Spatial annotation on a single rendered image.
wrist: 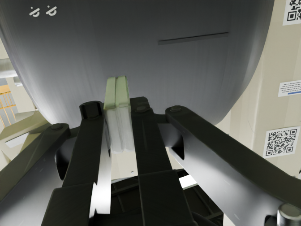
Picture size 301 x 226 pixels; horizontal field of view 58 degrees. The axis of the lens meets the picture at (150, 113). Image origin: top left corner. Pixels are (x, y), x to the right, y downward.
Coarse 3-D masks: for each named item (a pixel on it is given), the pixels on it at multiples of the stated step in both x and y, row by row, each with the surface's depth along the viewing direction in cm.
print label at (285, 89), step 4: (300, 80) 52; (280, 84) 52; (284, 84) 52; (288, 84) 52; (292, 84) 52; (296, 84) 52; (300, 84) 52; (280, 88) 52; (284, 88) 52; (288, 88) 52; (292, 88) 52; (296, 88) 52; (300, 88) 53; (280, 92) 52; (284, 92) 53; (288, 92) 53; (292, 92) 53; (296, 92) 53; (300, 92) 53
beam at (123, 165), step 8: (32, 136) 93; (24, 144) 89; (128, 152) 87; (168, 152) 90; (112, 160) 88; (120, 160) 89; (128, 160) 89; (112, 168) 90; (120, 168) 90; (128, 168) 91; (136, 168) 91; (176, 168) 93; (112, 176) 92; (120, 176) 92; (128, 176) 93
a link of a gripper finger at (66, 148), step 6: (78, 126) 15; (72, 132) 14; (72, 138) 14; (108, 138) 15; (66, 144) 14; (72, 144) 14; (108, 144) 15; (60, 150) 14; (66, 150) 14; (72, 150) 14; (60, 156) 14; (66, 156) 14; (60, 162) 14; (66, 162) 14
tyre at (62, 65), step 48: (0, 0) 24; (96, 0) 22; (144, 0) 23; (192, 0) 23; (240, 0) 24; (48, 48) 24; (96, 48) 25; (144, 48) 25; (192, 48) 26; (240, 48) 27; (48, 96) 28; (96, 96) 28; (144, 96) 29; (192, 96) 31
